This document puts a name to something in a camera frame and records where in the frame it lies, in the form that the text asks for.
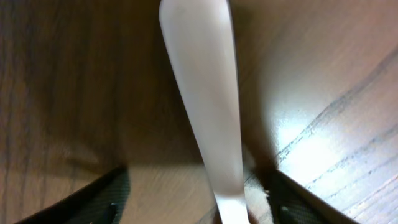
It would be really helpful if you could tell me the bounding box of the white plastic fork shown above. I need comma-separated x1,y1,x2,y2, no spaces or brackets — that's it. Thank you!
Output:
159,0,249,224

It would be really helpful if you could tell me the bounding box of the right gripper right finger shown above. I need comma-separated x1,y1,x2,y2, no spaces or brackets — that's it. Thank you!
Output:
257,170,357,224

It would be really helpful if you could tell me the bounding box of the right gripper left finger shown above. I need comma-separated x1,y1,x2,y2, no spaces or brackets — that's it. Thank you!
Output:
17,167,130,224

